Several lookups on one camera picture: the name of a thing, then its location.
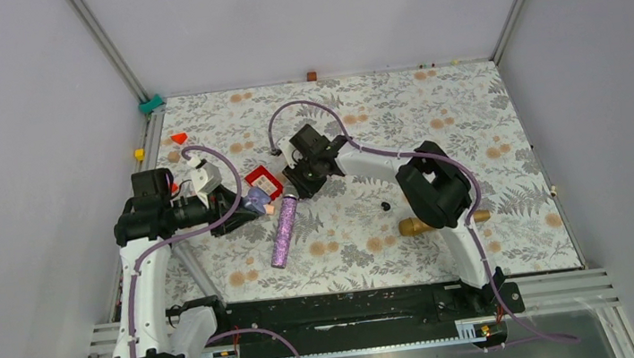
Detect lavender earbud charging case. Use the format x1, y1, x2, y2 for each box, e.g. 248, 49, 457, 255
244, 187, 271, 215

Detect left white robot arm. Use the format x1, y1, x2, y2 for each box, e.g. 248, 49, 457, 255
113, 159, 261, 358

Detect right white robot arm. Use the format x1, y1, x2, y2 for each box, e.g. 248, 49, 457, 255
273, 125, 525, 315

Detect floral table mat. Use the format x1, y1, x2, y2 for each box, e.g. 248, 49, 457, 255
157, 63, 583, 303

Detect peach pink microphone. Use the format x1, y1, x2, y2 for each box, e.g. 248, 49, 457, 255
263, 204, 276, 215

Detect red toy block tray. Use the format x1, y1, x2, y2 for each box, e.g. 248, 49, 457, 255
244, 166, 284, 201

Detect purple glitter microphone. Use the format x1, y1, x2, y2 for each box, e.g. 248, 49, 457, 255
270, 194, 298, 269

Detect red triangular block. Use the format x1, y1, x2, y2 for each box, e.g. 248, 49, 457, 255
170, 132, 188, 145

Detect yellow cube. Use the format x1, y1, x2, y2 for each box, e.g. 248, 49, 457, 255
133, 149, 145, 162

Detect gold microphone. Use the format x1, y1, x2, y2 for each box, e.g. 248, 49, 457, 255
398, 209, 492, 236

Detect teal clamp block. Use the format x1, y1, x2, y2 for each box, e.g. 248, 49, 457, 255
139, 94, 165, 115

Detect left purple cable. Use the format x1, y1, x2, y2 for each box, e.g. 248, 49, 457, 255
106, 135, 306, 358

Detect purple cable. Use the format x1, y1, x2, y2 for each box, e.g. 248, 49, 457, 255
106, 135, 306, 358
263, 72, 581, 358

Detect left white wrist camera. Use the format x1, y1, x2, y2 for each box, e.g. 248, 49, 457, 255
187, 155, 222, 209

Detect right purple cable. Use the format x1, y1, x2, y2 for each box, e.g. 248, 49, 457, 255
263, 72, 581, 358

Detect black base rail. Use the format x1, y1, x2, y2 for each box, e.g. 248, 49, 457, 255
196, 275, 526, 358

